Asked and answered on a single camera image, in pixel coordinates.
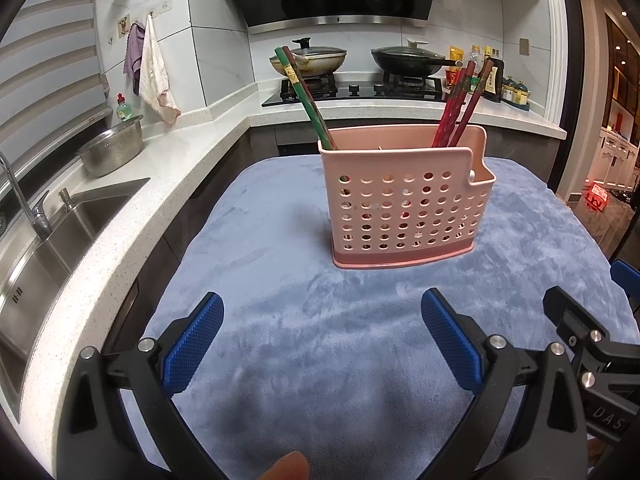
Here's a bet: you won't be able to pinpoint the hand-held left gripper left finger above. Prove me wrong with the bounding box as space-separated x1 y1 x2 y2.
54 291 224 480

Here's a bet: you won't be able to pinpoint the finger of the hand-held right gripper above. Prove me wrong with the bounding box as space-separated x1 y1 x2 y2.
542 285 613 361
610 259 640 313

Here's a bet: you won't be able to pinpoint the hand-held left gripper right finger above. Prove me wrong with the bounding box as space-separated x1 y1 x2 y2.
421 287 591 480

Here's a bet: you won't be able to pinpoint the pink perforated utensil holder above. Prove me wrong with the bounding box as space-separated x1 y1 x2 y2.
318 125 497 269

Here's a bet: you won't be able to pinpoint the dark red chopstick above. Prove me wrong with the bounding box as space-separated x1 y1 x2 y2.
431 71 458 148
450 58 496 148

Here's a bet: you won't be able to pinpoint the green and red chopsticks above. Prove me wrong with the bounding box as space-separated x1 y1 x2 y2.
281 46 338 152

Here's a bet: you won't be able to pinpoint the person's left hand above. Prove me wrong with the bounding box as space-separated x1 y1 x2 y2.
259 451 311 480

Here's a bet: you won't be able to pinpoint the red box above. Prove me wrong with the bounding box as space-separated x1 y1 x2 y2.
582 182 608 213

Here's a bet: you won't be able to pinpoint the blue fleece blanket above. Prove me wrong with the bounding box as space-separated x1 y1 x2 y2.
122 155 640 480

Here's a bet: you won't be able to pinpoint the white cabinet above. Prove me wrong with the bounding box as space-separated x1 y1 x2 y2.
602 127 640 193

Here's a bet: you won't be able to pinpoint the steel sink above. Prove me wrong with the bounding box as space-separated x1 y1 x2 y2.
0 177 151 411

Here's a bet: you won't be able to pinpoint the chrome faucet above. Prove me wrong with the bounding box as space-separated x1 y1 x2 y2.
0 152 53 241

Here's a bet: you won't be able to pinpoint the steel colander bowl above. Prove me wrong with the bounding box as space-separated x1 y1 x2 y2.
76 114 146 178

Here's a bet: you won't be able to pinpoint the spice jar set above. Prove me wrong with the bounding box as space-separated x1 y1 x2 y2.
501 76 531 111

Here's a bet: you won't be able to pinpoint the dark soy sauce bottle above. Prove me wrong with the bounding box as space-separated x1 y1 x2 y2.
482 50 504 101

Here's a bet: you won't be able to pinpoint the green chopstick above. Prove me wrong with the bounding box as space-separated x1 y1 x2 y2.
273 47 331 152

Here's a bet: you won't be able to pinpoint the black gas stove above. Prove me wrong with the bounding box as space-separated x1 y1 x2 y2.
261 72 446 108

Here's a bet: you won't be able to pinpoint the white hanging towel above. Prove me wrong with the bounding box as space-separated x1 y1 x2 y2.
138 14 182 126

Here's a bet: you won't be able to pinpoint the black wok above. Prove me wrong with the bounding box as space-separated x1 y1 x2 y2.
371 50 463 74

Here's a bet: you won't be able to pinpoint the glass wok lid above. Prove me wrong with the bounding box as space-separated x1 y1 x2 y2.
372 39 446 59

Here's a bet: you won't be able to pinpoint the purple cloth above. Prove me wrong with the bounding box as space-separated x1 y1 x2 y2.
124 21 147 96

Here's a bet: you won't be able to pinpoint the beige frying pan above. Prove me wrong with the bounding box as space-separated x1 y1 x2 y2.
269 50 348 78

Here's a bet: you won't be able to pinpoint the glass pan lid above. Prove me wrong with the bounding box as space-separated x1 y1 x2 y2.
282 37 347 59

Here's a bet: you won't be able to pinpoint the window blind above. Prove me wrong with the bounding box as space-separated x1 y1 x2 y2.
0 0 113 171

